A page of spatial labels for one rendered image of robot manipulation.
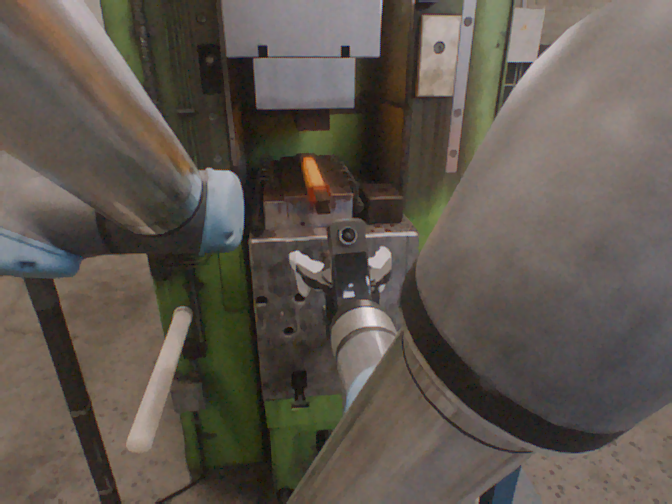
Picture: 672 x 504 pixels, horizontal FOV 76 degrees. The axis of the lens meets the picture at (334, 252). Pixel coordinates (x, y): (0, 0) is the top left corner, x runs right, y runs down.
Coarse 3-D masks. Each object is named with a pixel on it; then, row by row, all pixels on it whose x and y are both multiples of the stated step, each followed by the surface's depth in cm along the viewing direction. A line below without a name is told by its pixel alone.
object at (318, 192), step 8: (304, 160) 121; (312, 160) 120; (304, 168) 119; (312, 168) 111; (312, 176) 104; (320, 176) 104; (312, 184) 97; (320, 184) 97; (312, 192) 94; (320, 192) 90; (328, 192) 94; (312, 200) 94; (320, 200) 85; (328, 200) 85; (320, 208) 87; (328, 208) 88
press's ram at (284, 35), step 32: (224, 0) 78; (256, 0) 78; (288, 0) 79; (320, 0) 80; (352, 0) 80; (224, 32) 80; (256, 32) 81; (288, 32) 81; (320, 32) 82; (352, 32) 83
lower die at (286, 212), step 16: (288, 160) 128; (320, 160) 127; (288, 176) 111; (304, 176) 107; (272, 192) 101; (288, 192) 98; (304, 192) 98; (336, 192) 97; (272, 208) 95; (288, 208) 96; (304, 208) 96; (336, 208) 97; (272, 224) 97; (288, 224) 97; (304, 224) 98; (320, 224) 98
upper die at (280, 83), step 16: (256, 64) 83; (272, 64) 83; (288, 64) 84; (304, 64) 84; (320, 64) 84; (336, 64) 85; (352, 64) 85; (256, 80) 84; (272, 80) 84; (288, 80) 85; (304, 80) 85; (320, 80) 86; (336, 80) 86; (352, 80) 86; (256, 96) 85; (272, 96) 86; (288, 96) 86; (304, 96) 86; (320, 96) 87; (336, 96) 87; (352, 96) 88
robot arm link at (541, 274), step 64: (640, 0) 13; (576, 64) 13; (640, 64) 11; (512, 128) 14; (576, 128) 12; (640, 128) 11; (512, 192) 13; (576, 192) 11; (640, 192) 11; (448, 256) 14; (512, 256) 12; (576, 256) 11; (640, 256) 11; (448, 320) 14; (512, 320) 12; (576, 320) 11; (640, 320) 11; (384, 384) 19; (448, 384) 14; (512, 384) 13; (576, 384) 12; (640, 384) 12; (384, 448) 19; (448, 448) 17; (512, 448) 16; (576, 448) 14
